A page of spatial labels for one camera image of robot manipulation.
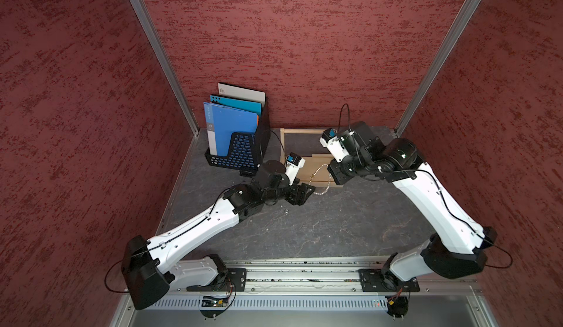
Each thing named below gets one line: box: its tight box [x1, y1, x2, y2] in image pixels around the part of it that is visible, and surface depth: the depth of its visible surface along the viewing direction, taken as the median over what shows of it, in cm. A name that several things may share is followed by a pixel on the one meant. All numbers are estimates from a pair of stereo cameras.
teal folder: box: [208, 94, 263, 117], surface depth 94 cm
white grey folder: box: [217, 82, 267, 107], surface depth 101 cm
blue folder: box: [203, 101, 258, 157], surface depth 91 cm
